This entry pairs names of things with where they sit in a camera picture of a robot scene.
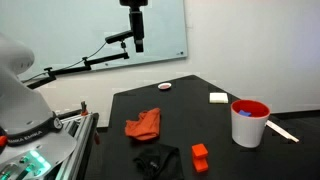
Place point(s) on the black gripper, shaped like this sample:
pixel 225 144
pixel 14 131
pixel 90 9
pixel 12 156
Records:
pixel 136 23

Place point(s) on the orange towel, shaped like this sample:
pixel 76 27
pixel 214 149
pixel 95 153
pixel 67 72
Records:
pixel 144 125

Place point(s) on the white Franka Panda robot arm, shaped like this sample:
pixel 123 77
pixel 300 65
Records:
pixel 20 110

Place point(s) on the small red white dish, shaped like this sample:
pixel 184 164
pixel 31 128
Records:
pixel 164 86

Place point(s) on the glass whiteboard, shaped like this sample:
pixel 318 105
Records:
pixel 66 30

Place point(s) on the red black clamp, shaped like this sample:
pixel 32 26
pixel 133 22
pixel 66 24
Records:
pixel 83 109

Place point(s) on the white rectangular foam block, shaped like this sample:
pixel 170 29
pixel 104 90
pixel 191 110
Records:
pixel 218 97

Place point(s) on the black round object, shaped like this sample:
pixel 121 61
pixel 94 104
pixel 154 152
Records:
pixel 160 163

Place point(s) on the orange cube block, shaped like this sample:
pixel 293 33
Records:
pixel 201 165
pixel 199 150

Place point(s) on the blue item inside mug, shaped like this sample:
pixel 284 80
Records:
pixel 245 113

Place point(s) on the white mug red interior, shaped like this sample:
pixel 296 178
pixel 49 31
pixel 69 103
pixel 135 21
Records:
pixel 248 131

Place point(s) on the long flat white stick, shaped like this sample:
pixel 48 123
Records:
pixel 281 130

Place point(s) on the black stereo camera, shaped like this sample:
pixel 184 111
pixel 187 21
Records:
pixel 118 36

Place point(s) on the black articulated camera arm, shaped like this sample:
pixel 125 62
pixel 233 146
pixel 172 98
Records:
pixel 103 60

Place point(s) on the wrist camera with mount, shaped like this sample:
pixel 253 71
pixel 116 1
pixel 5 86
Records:
pixel 133 2

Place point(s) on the aluminium extrusion frame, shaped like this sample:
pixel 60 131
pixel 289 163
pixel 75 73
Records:
pixel 78 140

